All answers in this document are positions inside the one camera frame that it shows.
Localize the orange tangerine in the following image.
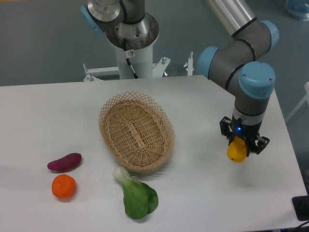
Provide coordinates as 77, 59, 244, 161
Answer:
51, 174, 76, 199

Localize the yellow mango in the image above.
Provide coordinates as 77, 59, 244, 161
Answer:
227, 137, 247, 162

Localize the purple sweet potato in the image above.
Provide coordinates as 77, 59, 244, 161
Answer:
47, 153, 82, 173

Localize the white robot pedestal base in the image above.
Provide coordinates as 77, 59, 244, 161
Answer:
83, 13, 170, 81

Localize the white frame at right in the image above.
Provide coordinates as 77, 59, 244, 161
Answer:
285, 82, 309, 125

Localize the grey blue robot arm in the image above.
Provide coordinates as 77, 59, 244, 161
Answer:
80, 0, 279, 157

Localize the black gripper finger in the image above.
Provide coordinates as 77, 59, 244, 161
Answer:
246, 135, 270, 157
219, 116, 233, 144

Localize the black cable on pedestal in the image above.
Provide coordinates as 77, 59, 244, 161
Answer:
122, 38, 140, 80

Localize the woven wicker basket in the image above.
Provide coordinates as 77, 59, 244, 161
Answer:
98, 91, 175, 173

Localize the black device at table edge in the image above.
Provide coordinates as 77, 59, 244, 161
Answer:
292, 195, 309, 221

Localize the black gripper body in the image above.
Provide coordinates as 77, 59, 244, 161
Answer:
231, 118, 261, 142

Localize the green bok choy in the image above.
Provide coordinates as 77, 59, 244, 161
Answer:
112, 166, 159, 220

